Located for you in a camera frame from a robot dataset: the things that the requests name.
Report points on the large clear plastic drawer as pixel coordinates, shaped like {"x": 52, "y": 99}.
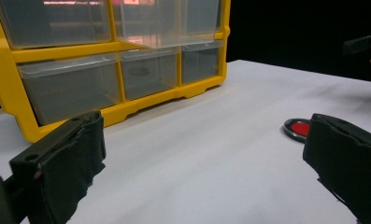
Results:
{"x": 71, "y": 87}
{"x": 52, "y": 21}

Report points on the red round badge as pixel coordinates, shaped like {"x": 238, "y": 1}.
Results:
{"x": 299, "y": 128}

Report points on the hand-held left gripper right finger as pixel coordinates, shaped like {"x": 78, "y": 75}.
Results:
{"x": 345, "y": 155}

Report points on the yellow plastic drawer cabinet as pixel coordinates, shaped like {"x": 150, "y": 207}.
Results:
{"x": 64, "y": 49}

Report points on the dark round object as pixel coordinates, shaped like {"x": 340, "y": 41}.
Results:
{"x": 139, "y": 71}

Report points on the small clear plastic drawer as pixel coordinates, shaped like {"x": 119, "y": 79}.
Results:
{"x": 200, "y": 63}
{"x": 149, "y": 84}

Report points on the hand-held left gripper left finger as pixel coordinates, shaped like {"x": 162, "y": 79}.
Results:
{"x": 68, "y": 161}

